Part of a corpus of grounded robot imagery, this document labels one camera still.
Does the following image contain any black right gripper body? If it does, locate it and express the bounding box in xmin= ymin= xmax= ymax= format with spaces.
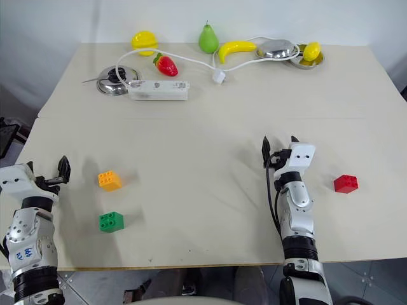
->
xmin=270 ymin=148 xmax=291 ymax=176

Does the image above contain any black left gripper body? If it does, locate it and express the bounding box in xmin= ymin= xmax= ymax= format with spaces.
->
xmin=33 ymin=174 xmax=62 ymax=201

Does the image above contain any orange toy brick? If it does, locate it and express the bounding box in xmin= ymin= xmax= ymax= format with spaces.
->
xmin=97 ymin=170 xmax=123 ymax=193

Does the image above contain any red toy brick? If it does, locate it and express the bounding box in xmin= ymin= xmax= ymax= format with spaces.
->
xmin=333 ymin=173 xmax=359 ymax=194

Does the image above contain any green toy brick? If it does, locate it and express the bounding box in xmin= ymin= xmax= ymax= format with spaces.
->
xmin=98 ymin=211 xmax=125 ymax=234

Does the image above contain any steel bowl holding lemon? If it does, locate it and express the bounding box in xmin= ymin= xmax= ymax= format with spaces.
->
xmin=288 ymin=43 xmax=326 ymax=70

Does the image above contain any yellow plastic lemon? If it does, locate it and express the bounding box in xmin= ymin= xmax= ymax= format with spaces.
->
xmin=303 ymin=41 xmax=321 ymax=62

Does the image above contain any upturned steel bowl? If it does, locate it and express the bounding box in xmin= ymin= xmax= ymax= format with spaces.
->
xmin=255 ymin=39 xmax=301 ymax=60

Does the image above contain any steel pot lid black knob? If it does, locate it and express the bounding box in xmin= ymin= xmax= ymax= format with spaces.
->
xmin=96 ymin=64 xmax=142 ymax=97

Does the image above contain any yellow plastic banana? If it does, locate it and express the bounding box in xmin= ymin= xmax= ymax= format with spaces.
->
xmin=217 ymin=40 xmax=258 ymax=65

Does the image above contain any white power strip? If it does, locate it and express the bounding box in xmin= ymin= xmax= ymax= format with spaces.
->
xmin=127 ymin=79 xmax=191 ymax=102

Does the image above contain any green plastic pear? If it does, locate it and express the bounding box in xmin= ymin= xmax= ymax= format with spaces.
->
xmin=198 ymin=20 xmax=220 ymax=55

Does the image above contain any red plastic strawberry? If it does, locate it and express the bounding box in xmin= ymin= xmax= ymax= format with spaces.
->
xmin=153 ymin=52 xmax=179 ymax=78

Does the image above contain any yellow plastic toy fruit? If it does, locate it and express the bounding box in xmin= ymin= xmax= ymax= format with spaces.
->
xmin=131 ymin=30 xmax=160 ymax=58

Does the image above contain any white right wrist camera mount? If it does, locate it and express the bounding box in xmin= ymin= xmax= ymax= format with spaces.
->
xmin=287 ymin=142 xmax=317 ymax=175

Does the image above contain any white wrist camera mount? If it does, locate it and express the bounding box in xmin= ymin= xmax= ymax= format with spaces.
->
xmin=0 ymin=163 xmax=35 ymax=198
xmin=287 ymin=142 xmax=317 ymax=175

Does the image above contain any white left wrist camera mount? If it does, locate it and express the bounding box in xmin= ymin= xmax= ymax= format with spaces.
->
xmin=0 ymin=163 xmax=35 ymax=198

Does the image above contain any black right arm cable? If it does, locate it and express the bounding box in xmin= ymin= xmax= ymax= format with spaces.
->
xmin=264 ymin=151 xmax=284 ymax=238

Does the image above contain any white power cable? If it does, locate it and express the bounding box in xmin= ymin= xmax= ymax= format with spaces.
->
xmin=114 ymin=35 xmax=302 ymax=88

